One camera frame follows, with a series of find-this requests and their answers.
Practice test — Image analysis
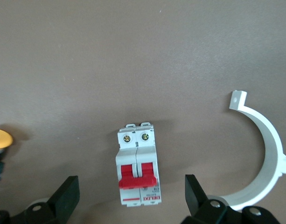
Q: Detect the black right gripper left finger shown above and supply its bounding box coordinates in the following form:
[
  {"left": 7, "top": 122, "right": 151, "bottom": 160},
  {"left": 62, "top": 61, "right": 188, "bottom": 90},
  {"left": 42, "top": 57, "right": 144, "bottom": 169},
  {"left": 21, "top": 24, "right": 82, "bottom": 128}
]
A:
[{"left": 0, "top": 176, "right": 81, "bottom": 224}]

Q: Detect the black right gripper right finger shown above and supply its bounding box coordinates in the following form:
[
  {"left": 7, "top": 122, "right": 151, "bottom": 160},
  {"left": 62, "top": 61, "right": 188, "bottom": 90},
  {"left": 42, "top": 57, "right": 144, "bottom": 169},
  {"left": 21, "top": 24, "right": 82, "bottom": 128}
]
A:
[{"left": 182, "top": 174, "right": 281, "bottom": 224}]

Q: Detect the white circuit breaker red switch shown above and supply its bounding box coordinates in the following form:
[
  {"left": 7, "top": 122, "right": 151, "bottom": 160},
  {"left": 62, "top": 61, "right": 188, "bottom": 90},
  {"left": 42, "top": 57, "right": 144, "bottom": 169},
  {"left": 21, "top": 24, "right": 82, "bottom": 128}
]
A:
[{"left": 115, "top": 121, "right": 161, "bottom": 208}]

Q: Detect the orange mushroom button blue block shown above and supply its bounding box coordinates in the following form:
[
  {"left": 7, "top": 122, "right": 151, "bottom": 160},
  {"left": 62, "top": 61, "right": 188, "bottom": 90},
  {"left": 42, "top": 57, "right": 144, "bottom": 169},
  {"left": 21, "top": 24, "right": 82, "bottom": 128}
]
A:
[{"left": 0, "top": 127, "right": 14, "bottom": 190}]

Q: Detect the small white curved clamp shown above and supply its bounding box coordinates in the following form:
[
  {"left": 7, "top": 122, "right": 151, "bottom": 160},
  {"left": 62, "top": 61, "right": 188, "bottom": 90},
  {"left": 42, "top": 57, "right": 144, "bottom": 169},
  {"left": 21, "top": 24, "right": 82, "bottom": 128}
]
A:
[{"left": 221, "top": 90, "right": 286, "bottom": 211}]

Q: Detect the brown table mat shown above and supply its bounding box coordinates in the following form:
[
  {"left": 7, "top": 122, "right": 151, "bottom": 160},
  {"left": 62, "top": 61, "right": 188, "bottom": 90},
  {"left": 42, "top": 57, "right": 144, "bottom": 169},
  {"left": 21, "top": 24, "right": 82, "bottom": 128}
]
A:
[{"left": 0, "top": 0, "right": 286, "bottom": 224}]

